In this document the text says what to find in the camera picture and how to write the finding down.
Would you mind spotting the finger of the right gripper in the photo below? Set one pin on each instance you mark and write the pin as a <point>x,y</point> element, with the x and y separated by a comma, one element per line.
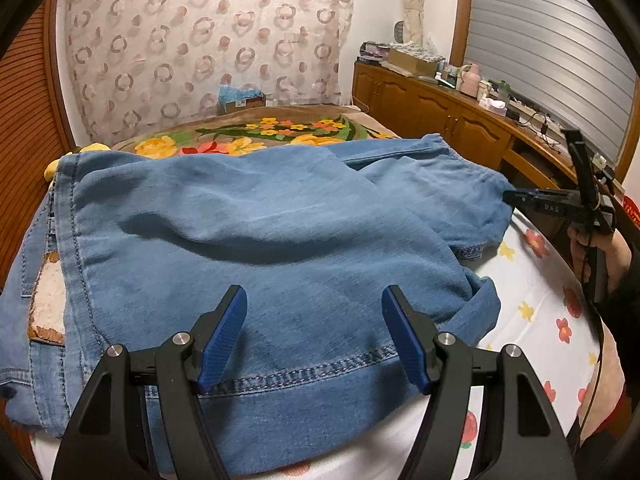
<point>520,198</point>

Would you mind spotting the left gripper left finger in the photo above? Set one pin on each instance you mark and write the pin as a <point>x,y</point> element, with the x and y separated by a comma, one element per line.
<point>214,335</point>

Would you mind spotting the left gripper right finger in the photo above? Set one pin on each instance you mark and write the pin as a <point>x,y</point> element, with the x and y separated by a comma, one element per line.
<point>413,334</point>

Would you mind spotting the blue denim jeans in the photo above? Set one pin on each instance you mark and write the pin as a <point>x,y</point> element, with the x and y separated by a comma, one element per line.
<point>130,250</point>

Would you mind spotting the long wooden sideboard cabinet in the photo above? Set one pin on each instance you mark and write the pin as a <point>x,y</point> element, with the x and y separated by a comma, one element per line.
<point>412,108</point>

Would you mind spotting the white tissue box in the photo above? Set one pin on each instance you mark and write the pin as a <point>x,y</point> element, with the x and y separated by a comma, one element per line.
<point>496,107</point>

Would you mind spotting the white floral sheet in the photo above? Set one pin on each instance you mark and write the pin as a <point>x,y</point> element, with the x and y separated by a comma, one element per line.
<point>345,409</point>

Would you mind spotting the pink kettle jug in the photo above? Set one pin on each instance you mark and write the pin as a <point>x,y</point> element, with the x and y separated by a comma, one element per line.
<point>469,76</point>

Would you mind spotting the cardboard box on sideboard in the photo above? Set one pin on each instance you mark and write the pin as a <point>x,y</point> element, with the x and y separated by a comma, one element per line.
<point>412,65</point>

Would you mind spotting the grey window blind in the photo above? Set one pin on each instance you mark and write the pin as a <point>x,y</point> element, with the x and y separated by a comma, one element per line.
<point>562,56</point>

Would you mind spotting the floral brown bed blanket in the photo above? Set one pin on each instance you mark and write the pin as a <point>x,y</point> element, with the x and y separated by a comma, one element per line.
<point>255,129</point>

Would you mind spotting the cardboard box with blue cloth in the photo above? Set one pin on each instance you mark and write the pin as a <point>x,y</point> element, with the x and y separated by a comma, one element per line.
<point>231,99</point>

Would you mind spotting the brown louvered wardrobe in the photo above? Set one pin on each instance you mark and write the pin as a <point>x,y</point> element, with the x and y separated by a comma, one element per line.
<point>34,125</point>

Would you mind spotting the circle patterned sheer curtain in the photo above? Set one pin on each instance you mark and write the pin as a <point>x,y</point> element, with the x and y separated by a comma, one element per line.
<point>135,66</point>

